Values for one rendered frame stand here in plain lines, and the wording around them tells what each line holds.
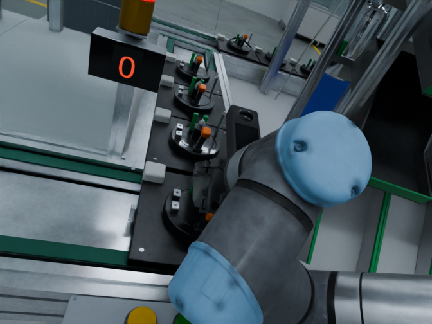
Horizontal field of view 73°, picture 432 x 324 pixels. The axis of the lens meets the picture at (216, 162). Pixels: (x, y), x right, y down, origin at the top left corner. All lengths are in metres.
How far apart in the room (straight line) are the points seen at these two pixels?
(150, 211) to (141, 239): 0.07
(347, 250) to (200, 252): 0.49
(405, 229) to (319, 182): 0.57
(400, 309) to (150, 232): 0.40
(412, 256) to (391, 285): 0.48
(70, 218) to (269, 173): 0.48
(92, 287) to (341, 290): 0.35
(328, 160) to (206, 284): 0.12
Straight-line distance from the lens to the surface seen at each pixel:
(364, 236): 0.70
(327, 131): 0.23
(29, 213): 0.66
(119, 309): 0.50
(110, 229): 0.63
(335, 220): 0.66
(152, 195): 0.63
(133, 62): 0.54
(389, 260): 0.76
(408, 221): 0.79
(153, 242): 0.56
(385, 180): 0.58
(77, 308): 0.50
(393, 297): 0.31
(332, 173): 0.23
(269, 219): 0.22
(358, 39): 1.36
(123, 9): 0.53
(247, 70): 1.72
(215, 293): 0.22
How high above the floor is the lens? 1.42
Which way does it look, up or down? 35 degrees down
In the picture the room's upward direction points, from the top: 23 degrees clockwise
